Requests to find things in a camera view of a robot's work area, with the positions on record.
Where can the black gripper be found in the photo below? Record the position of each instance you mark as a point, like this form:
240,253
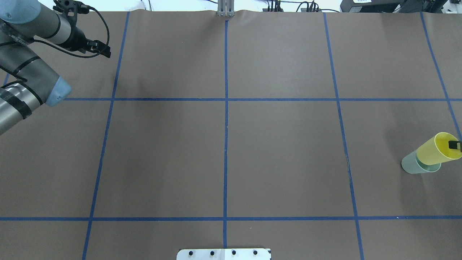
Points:
78,40

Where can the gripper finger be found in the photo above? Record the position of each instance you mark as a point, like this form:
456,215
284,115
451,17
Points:
455,144

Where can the yellow plastic cup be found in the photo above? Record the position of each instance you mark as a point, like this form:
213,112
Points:
436,151

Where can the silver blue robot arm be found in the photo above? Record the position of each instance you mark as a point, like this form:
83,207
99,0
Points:
24,22

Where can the green plastic cup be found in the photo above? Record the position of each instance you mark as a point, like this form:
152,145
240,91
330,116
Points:
411,164

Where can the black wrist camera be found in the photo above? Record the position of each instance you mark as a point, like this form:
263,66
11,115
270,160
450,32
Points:
70,6

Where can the aluminium frame post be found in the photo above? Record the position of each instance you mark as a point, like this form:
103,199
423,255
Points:
225,8

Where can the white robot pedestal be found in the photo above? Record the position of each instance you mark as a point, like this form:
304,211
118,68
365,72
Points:
225,254

